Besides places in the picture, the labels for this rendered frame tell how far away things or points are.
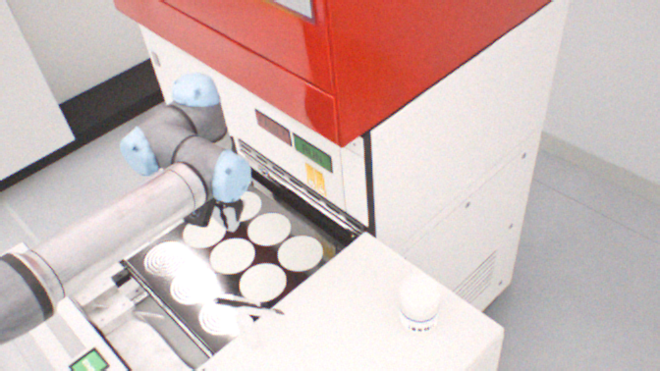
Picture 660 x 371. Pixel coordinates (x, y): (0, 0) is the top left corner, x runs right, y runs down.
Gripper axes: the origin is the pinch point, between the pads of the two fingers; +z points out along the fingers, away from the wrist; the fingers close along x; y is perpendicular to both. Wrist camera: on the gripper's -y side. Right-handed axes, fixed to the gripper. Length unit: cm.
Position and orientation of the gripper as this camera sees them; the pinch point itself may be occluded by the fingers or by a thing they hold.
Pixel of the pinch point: (229, 229)
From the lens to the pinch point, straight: 128.9
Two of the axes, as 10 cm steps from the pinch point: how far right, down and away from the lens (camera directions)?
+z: 0.9, 7.0, 7.1
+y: 3.4, -6.9, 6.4
